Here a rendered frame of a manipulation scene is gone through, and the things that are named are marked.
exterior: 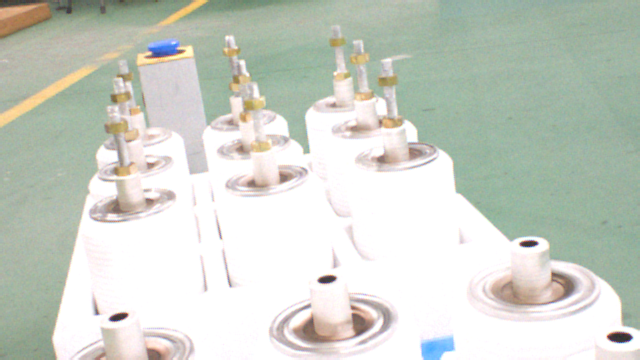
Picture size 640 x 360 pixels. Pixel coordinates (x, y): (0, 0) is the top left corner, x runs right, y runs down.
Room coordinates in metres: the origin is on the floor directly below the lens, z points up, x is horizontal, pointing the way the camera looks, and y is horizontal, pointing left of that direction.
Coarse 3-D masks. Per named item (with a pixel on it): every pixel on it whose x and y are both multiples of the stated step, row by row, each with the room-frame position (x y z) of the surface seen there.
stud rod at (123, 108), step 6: (114, 78) 0.88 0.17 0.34; (120, 78) 0.88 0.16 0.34; (114, 84) 0.87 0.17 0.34; (120, 84) 0.87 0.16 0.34; (120, 90) 0.87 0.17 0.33; (120, 102) 0.87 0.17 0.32; (126, 102) 0.88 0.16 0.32; (120, 108) 0.87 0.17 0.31; (126, 108) 0.87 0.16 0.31; (120, 114) 0.87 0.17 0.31; (126, 114) 0.87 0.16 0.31
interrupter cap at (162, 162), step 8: (152, 160) 0.89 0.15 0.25; (160, 160) 0.89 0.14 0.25; (168, 160) 0.88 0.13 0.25; (104, 168) 0.89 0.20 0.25; (112, 168) 0.88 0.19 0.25; (152, 168) 0.86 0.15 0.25; (160, 168) 0.85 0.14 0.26; (168, 168) 0.86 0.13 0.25; (104, 176) 0.86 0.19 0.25; (112, 176) 0.86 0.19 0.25; (144, 176) 0.84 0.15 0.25
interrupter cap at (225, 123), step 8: (264, 112) 1.03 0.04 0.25; (272, 112) 1.02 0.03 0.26; (216, 120) 1.02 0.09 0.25; (224, 120) 1.02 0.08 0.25; (232, 120) 1.02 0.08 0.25; (264, 120) 0.99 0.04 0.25; (272, 120) 0.99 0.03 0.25; (216, 128) 0.98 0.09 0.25; (224, 128) 0.98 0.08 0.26; (232, 128) 0.97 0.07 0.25
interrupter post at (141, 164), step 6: (138, 138) 0.88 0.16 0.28; (132, 144) 0.87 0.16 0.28; (138, 144) 0.87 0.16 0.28; (132, 150) 0.87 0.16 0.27; (138, 150) 0.87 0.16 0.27; (132, 156) 0.87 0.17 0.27; (138, 156) 0.87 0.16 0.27; (144, 156) 0.88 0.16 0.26; (138, 162) 0.87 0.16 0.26; (144, 162) 0.87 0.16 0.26; (138, 168) 0.87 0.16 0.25; (144, 168) 0.87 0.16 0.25
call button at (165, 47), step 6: (156, 42) 1.17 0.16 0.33; (162, 42) 1.17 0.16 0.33; (168, 42) 1.16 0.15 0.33; (174, 42) 1.16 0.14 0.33; (150, 48) 1.16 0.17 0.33; (156, 48) 1.15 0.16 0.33; (162, 48) 1.15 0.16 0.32; (168, 48) 1.15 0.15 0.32; (174, 48) 1.16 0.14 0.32; (156, 54) 1.16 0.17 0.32; (162, 54) 1.15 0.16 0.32; (168, 54) 1.16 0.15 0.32
